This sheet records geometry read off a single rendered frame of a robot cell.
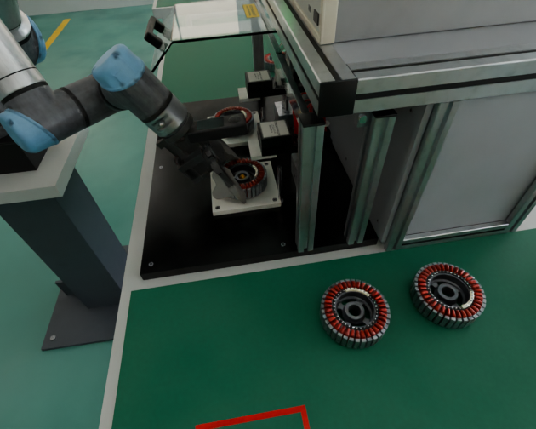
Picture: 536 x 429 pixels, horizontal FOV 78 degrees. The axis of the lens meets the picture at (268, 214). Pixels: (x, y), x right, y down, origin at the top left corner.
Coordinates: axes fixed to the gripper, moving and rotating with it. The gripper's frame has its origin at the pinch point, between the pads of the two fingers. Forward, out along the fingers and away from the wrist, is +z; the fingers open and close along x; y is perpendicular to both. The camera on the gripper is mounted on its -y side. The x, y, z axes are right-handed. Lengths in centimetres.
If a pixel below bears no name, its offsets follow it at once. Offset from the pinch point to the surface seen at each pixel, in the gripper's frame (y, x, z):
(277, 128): -13.2, 0.3, -7.0
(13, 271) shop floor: 138, -48, 12
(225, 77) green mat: 3, -63, 4
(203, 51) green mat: 9, -89, 0
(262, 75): -13.6, -24.2, -6.8
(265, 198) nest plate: -2.8, 5.6, 3.0
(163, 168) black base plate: 18.2, -11.6, -7.7
